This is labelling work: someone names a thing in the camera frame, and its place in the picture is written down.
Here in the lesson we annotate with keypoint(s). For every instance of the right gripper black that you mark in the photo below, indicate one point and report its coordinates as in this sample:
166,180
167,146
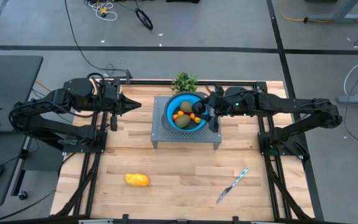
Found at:
219,107

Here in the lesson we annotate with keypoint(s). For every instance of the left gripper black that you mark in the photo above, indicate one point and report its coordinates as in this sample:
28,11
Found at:
113,99

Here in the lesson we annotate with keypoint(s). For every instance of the brown-green kiwi fruit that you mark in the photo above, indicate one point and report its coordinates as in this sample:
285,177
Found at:
182,121
186,106

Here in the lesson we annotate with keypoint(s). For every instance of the small red-orange fruit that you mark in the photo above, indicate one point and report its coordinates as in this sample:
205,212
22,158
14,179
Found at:
175,117

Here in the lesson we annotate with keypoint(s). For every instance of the blue collapsible bowl grey rim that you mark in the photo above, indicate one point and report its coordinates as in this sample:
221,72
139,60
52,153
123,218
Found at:
169,107

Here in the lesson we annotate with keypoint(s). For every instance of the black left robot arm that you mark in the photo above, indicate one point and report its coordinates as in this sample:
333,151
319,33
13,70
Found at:
76,88

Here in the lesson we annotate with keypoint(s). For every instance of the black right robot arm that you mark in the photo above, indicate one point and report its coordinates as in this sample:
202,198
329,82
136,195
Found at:
275,104

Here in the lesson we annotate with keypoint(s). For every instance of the green plant in white pot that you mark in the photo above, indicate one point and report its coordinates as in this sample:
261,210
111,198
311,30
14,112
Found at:
184,82

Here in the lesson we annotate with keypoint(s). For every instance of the grey perforated metal stand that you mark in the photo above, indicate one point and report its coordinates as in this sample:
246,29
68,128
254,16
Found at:
166,137

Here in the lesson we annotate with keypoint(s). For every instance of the yellow-orange mango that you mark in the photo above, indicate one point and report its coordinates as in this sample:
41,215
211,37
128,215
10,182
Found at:
137,180

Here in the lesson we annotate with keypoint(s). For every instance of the black desk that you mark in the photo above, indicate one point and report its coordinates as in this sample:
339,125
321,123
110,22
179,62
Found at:
11,93

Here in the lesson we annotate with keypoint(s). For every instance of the black caster wheel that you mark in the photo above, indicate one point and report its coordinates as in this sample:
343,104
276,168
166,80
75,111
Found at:
22,195

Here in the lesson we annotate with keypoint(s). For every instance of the grey desk foot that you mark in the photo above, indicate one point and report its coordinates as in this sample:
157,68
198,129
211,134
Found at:
337,17
357,99

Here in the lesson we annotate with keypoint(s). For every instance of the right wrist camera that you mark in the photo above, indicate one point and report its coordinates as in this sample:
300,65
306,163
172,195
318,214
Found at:
213,125

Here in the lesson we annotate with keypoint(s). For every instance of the black table frame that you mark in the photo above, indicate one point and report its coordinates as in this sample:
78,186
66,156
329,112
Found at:
154,82

